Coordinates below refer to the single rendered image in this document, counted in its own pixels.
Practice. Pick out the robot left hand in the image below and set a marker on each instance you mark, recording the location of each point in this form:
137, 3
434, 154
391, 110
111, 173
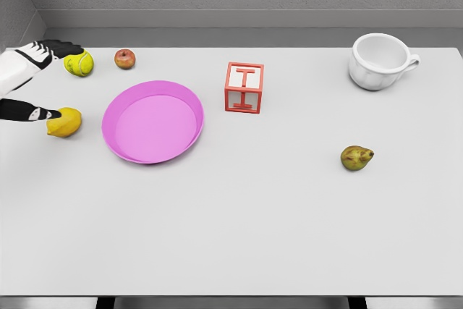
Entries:
14, 66

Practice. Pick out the yellow lemon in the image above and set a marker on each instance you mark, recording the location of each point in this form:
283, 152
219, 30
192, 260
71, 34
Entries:
64, 122

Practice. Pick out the pink round plate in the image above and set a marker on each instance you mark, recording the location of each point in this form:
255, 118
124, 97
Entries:
153, 122

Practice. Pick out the yellow-green tennis ball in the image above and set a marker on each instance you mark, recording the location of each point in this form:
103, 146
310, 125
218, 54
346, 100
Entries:
79, 63

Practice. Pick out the red apple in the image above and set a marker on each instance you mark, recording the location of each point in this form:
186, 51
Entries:
124, 59

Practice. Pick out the red letter block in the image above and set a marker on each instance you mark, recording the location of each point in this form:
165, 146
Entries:
244, 87

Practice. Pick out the green-brown pear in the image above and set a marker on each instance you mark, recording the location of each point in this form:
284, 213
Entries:
355, 158

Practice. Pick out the white ceramic cup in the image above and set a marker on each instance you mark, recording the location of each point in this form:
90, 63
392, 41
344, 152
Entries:
378, 61

